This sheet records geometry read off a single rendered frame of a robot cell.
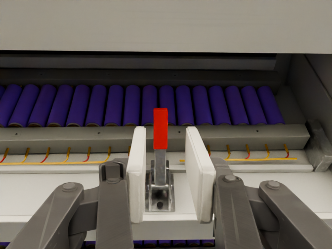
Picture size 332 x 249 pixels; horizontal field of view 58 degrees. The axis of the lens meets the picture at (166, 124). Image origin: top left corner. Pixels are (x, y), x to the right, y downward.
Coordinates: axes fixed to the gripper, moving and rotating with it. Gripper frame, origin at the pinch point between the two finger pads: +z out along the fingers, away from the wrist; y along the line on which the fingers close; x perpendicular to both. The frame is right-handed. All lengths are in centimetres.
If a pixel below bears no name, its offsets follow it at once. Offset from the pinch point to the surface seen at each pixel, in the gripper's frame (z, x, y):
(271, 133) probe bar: 12.7, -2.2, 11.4
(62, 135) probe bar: 12.5, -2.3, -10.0
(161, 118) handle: 7.5, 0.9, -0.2
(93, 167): 11.0, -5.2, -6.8
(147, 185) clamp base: 7.8, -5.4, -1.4
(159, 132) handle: 7.5, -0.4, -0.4
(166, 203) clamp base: 7.9, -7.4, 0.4
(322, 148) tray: 10.4, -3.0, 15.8
